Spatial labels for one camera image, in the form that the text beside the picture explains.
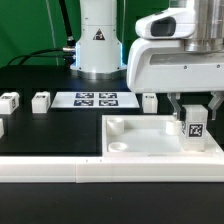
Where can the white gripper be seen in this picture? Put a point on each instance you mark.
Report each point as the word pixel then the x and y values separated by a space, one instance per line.
pixel 159 63

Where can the white square tabletop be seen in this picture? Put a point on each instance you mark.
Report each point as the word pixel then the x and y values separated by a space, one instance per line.
pixel 147 136

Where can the white L-shaped fence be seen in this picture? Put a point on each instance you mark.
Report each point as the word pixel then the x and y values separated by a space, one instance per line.
pixel 52 159

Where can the white marker plate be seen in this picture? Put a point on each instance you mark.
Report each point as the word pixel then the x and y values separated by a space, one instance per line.
pixel 95 100

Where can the white block left edge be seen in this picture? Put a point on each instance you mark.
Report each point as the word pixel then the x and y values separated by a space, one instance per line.
pixel 1 128

